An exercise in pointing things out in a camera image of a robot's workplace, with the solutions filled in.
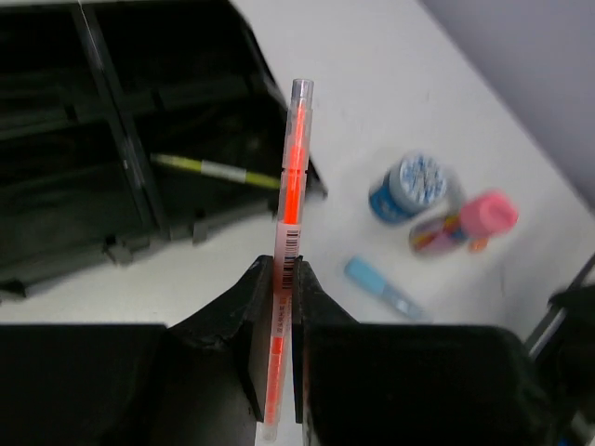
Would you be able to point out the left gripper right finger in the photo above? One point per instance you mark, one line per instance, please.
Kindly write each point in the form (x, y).
(361, 383)

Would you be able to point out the yellow highlighter pen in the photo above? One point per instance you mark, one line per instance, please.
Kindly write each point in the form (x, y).
(216, 170)

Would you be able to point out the pink glue bottle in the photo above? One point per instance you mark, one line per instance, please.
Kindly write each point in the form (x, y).
(478, 220)

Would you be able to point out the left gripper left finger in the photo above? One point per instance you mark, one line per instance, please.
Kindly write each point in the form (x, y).
(199, 382)

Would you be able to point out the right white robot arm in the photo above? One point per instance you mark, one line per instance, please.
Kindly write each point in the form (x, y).
(562, 348)

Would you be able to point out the blue glue stick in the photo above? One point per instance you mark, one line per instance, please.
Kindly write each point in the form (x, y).
(372, 281)

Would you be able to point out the black four-compartment organizer tray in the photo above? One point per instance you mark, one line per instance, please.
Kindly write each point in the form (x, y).
(89, 91)

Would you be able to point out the orange highlighter pen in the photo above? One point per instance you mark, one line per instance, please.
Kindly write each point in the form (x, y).
(295, 167)

